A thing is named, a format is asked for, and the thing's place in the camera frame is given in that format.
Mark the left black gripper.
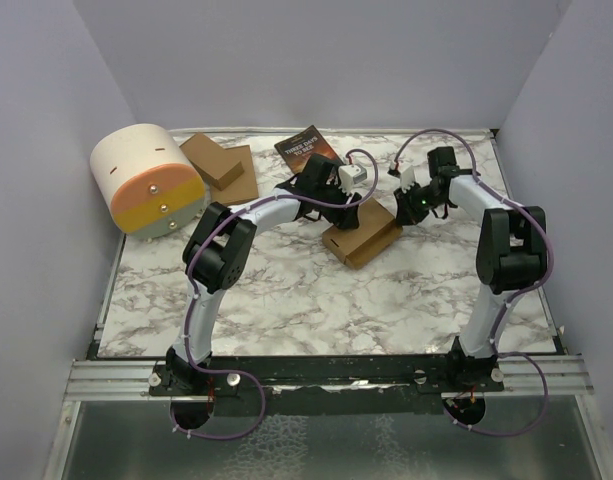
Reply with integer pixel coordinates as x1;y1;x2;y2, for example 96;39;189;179
314;178;361;231

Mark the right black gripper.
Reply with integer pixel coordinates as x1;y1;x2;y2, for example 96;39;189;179
393;180;445;227

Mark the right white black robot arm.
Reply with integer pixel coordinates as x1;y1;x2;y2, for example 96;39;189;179
389;147;549;391

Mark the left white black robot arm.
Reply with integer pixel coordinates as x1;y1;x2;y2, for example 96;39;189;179
166;154;379;395

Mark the flat brown cardboard box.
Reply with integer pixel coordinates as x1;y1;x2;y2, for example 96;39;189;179
210;145;259;206

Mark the folded brown cardboard box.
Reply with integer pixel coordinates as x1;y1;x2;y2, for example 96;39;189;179
180;133;244;190

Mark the dark paperback book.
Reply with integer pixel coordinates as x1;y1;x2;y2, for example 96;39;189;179
274;125;341;174

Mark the cream orange cylindrical drawer unit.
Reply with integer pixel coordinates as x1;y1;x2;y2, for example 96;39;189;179
90;123;205;240

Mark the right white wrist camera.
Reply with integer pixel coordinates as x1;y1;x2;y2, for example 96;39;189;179
388;164;417;193

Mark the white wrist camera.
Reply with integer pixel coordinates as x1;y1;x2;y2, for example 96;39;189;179
337;164;367;195
388;164;417;193

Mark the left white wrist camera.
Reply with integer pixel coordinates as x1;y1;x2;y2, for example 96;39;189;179
337;164;367;195

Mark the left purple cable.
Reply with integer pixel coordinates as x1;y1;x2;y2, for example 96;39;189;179
168;148;380;442

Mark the purple cable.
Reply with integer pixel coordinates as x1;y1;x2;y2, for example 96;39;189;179
168;148;380;442
393;129;557;437

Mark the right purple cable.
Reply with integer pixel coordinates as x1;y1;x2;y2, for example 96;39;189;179
393;129;557;437

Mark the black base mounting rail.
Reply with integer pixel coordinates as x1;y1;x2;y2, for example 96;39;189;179
149;354;504;416

